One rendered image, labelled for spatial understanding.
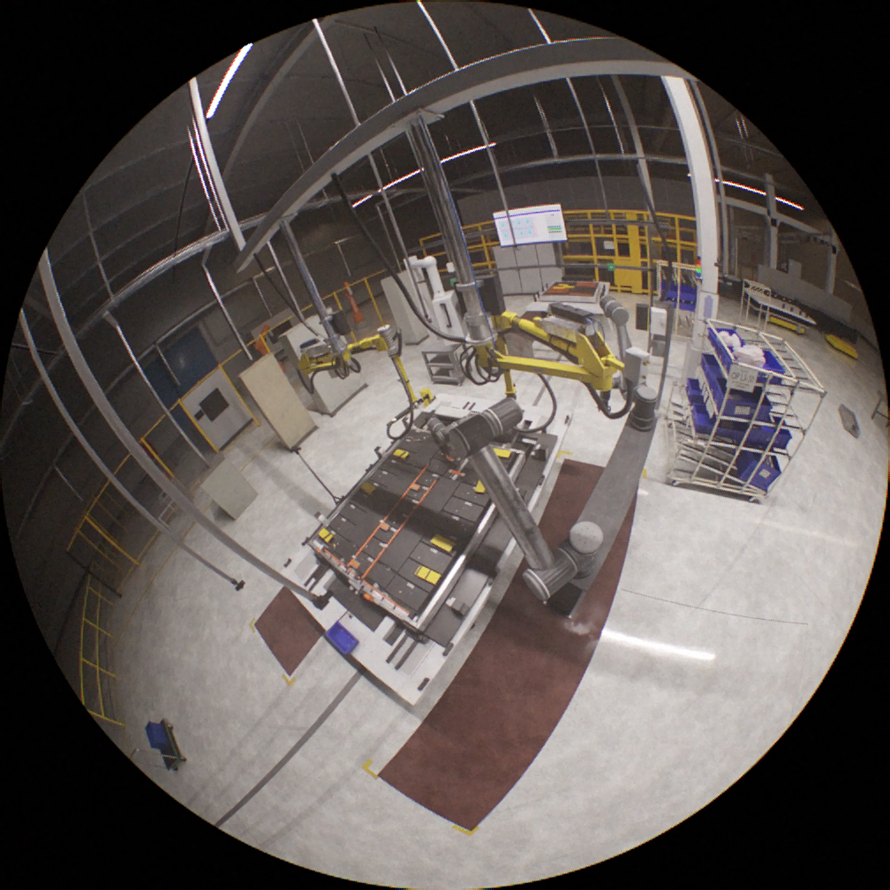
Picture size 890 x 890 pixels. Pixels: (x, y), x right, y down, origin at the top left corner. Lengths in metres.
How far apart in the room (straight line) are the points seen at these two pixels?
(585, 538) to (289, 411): 5.53
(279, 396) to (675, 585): 6.62
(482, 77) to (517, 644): 3.43
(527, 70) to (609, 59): 0.28
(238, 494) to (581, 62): 6.25
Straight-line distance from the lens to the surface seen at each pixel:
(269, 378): 5.79
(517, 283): 10.97
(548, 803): 2.96
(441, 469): 2.34
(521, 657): 2.64
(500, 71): 1.30
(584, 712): 2.71
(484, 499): 2.05
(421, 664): 1.92
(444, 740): 2.81
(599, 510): 2.09
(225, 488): 5.67
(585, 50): 1.29
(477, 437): 1.29
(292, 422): 6.05
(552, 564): 1.51
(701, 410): 3.54
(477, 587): 1.88
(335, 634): 2.25
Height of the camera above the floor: 2.64
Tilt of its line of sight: 40 degrees down
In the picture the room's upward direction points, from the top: 21 degrees counter-clockwise
